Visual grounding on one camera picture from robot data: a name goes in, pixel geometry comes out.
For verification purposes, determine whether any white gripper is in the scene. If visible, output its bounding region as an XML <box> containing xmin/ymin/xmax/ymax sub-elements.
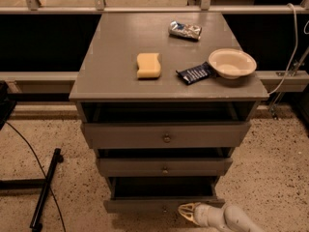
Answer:
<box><xmin>178</xmin><ymin>202</ymin><xmax>225</xmax><ymax>228</ymax></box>

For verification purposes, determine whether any grey bottom drawer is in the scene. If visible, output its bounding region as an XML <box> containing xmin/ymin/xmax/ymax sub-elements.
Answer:
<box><xmin>104</xmin><ymin>176</ymin><xmax>225</xmax><ymax>213</ymax></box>

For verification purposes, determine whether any grey drawer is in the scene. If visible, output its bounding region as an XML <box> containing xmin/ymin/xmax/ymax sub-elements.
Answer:
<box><xmin>96</xmin><ymin>158</ymin><xmax>233</xmax><ymax>177</ymax></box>
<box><xmin>104</xmin><ymin>176</ymin><xmax>225</xmax><ymax>213</ymax></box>
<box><xmin>81</xmin><ymin>122</ymin><xmax>250</xmax><ymax>149</ymax></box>

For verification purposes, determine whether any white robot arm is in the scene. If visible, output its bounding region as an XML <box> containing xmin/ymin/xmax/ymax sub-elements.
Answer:
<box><xmin>178</xmin><ymin>202</ymin><xmax>266</xmax><ymax>232</ymax></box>

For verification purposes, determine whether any grey middle drawer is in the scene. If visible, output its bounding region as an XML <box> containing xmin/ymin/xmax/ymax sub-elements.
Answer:
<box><xmin>96</xmin><ymin>158</ymin><xmax>233</xmax><ymax>177</ymax></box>

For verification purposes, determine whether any grey top drawer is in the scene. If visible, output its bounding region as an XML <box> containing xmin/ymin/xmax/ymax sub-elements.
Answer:
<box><xmin>81</xmin><ymin>122</ymin><xmax>250</xmax><ymax>149</ymax></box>

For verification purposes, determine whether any grey wooden drawer cabinet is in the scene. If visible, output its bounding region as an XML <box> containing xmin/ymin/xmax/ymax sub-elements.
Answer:
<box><xmin>69</xmin><ymin>11</ymin><xmax>270</xmax><ymax>191</ymax></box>

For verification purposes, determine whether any dark blue snack packet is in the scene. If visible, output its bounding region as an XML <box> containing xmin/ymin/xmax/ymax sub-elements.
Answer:
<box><xmin>177</xmin><ymin>62</ymin><xmax>215</xmax><ymax>85</ymax></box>

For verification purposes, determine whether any yellow sponge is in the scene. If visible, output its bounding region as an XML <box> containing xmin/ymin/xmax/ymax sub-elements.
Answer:
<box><xmin>137</xmin><ymin>53</ymin><xmax>161</xmax><ymax>79</ymax></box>

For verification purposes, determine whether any black metal floor stand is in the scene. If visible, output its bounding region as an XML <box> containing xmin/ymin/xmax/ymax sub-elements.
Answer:
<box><xmin>0</xmin><ymin>148</ymin><xmax>64</xmax><ymax>232</ymax></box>

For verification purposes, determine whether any white plastic bowl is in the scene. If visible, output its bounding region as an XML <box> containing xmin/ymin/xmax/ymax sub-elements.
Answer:
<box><xmin>209</xmin><ymin>48</ymin><xmax>257</xmax><ymax>79</ymax></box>

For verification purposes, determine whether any silver crumpled foil bag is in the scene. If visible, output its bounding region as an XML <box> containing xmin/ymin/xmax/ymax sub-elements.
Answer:
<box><xmin>168</xmin><ymin>20</ymin><xmax>202</xmax><ymax>41</ymax></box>

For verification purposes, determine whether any black equipment at left edge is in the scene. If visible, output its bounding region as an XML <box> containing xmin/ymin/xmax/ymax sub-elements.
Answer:
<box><xmin>0</xmin><ymin>81</ymin><xmax>16</xmax><ymax>130</ymax></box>

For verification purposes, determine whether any white hanging cable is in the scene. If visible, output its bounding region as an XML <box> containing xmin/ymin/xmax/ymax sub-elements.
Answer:
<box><xmin>267</xmin><ymin>2</ymin><xmax>300</xmax><ymax>96</ymax></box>

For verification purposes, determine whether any black floor cable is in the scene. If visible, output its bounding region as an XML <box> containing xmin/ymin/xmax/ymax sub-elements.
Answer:
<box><xmin>5</xmin><ymin>121</ymin><xmax>67</xmax><ymax>232</ymax></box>

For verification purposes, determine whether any metal railing frame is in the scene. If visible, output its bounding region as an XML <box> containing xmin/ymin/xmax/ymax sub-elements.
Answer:
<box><xmin>0</xmin><ymin>0</ymin><xmax>309</xmax><ymax>15</ymax></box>

